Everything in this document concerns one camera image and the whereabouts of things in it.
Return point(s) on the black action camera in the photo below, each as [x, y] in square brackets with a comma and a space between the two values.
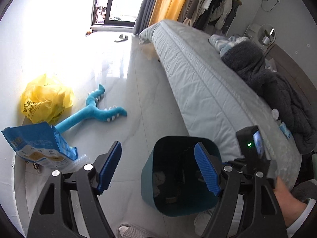
[252, 148]

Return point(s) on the clear bubble wrap piece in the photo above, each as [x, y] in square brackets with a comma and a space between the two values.
[81, 161]

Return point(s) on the blue tissue pack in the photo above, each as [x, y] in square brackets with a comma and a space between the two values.
[285, 130]

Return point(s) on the window door frame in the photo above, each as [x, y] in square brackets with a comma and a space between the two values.
[115, 12]

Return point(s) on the teal trash bin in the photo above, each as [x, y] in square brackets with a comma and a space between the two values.
[171, 181]

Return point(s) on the grey slippered foot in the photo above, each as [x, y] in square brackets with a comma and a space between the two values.
[132, 231]

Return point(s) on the dark grey fleece blanket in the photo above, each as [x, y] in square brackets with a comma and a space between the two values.
[248, 62]

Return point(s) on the white right sleeve cuff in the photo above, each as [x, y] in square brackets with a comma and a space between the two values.
[302, 218]

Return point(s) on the yellow curtain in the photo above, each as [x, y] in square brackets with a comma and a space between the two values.
[166, 9]

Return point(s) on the white shelf dresser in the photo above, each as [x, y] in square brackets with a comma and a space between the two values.
[252, 31]

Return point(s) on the person's right hand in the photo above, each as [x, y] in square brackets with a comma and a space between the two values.
[291, 208]

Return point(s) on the grey slipper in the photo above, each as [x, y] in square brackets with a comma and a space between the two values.
[122, 38]

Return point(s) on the grey mattress bed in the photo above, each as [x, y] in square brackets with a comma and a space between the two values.
[213, 100]

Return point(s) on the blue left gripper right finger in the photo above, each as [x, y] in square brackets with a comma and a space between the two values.
[209, 172]

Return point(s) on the light blue patterned blanket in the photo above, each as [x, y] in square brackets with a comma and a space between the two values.
[223, 44]

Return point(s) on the hanging clothes rack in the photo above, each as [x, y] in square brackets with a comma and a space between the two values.
[210, 16]

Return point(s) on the grey curtain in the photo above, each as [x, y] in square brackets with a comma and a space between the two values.
[144, 15]

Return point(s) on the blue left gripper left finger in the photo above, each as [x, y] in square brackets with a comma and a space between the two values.
[106, 166]

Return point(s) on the blue snack bag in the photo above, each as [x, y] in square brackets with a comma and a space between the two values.
[41, 144]

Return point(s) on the round vanity mirror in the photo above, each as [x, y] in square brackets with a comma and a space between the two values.
[266, 34]

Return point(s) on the yellow plastic bag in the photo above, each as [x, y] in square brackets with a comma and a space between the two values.
[45, 99]

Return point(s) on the brown headboard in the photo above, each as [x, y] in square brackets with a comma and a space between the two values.
[285, 65]

